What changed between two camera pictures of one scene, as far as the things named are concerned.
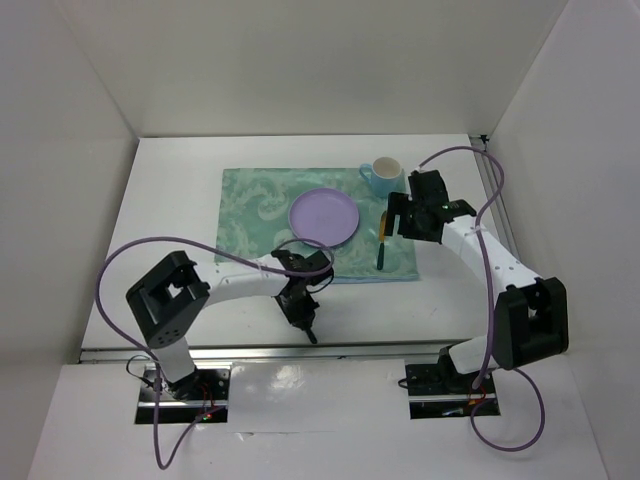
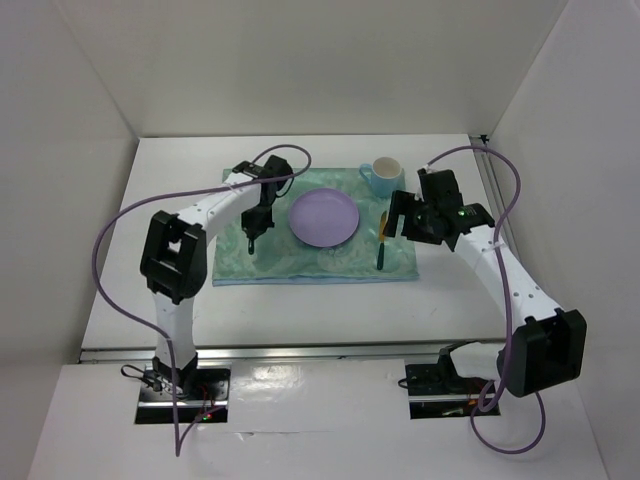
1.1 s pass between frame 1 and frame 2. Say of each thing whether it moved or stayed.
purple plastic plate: stayed
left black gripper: moved
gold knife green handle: stayed
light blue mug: stayed
